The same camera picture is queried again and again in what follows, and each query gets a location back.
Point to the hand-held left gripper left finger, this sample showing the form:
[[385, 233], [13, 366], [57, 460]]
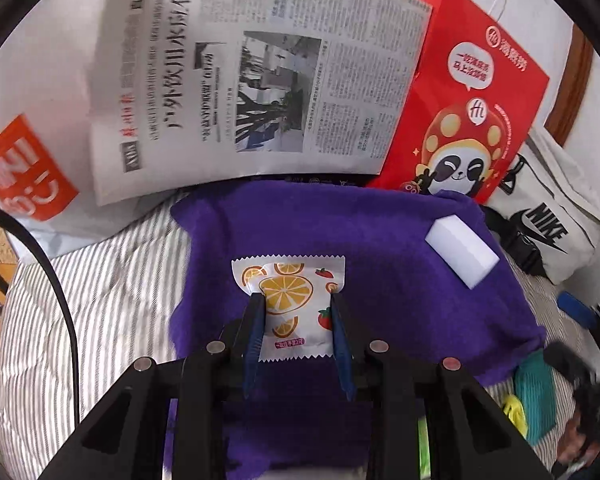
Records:
[[255, 332]]

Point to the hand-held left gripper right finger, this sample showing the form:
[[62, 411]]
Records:
[[341, 340]]

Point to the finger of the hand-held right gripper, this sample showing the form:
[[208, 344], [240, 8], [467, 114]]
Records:
[[575, 308], [570, 360]]

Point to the teal ribbed cloth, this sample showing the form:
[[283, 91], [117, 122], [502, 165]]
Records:
[[535, 395]]

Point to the fruit print wipe packet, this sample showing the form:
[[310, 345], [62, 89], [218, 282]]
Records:
[[285, 285]]

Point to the purple towel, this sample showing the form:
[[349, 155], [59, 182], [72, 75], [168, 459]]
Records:
[[405, 300]]

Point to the white canvas bag black logo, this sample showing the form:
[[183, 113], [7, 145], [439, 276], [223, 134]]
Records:
[[570, 200]]

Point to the white sponge block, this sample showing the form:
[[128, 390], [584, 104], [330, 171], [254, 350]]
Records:
[[462, 252]]

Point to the striped bed sheet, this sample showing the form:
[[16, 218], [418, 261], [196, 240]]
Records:
[[115, 285]]

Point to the newspaper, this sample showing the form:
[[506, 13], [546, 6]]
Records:
[[180, 110]]

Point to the red panda paper bag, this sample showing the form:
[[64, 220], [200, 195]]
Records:
[[445, 110]]

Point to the white plastic shopping bag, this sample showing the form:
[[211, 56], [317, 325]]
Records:
[[25, 170]]

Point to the brown wooden frame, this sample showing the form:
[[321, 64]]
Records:
[[575, 85]]

